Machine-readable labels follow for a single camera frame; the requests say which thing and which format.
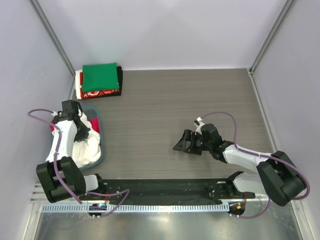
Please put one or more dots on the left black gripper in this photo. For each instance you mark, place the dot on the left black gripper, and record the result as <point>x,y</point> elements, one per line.
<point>83,135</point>

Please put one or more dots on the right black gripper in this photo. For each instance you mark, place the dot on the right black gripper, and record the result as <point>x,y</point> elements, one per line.
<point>182,146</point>

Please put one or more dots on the white printed t-shirt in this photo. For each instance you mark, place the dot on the white printed t-shirt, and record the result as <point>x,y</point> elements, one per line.
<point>88,151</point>

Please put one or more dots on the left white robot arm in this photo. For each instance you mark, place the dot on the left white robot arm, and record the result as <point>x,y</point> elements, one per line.
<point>59,175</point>

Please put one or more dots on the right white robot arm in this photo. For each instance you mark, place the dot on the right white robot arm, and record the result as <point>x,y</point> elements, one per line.
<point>273,174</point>

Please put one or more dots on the pink t-shirt in basket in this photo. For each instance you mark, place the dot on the pink t-shirt in basket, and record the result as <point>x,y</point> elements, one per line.
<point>95,125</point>

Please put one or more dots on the grey laundry basket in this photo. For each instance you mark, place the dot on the grey laundry basket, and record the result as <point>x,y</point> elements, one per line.
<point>100,135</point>

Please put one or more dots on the folded red printed t-shirt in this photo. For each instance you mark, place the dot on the folded red printed t-shirt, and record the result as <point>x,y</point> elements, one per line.
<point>94,94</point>

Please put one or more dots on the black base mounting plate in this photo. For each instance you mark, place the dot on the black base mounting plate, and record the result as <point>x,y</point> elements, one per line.
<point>175,192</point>

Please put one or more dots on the folded white t-shirt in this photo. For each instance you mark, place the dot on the folded white t-shirt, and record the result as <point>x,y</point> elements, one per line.
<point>77,83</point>

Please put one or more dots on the slotted grey cable duct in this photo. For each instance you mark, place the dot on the slotted grey cable duct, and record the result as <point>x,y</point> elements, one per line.
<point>98,208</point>

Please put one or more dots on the aluminium frame rail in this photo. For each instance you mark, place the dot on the aluminium frame rail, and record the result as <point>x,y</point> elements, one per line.
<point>38,195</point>

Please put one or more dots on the left aluminium corner post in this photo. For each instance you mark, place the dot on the left aluminium corner post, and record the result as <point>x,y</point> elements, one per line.
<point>52,35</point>

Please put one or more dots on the aluminium corner post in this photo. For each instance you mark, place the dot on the aluminium corner post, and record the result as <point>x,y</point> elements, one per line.
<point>283,14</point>
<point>52,35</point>

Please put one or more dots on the right aluminium corner post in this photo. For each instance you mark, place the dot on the right aluminium corner post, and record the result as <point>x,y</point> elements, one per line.
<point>283,14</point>

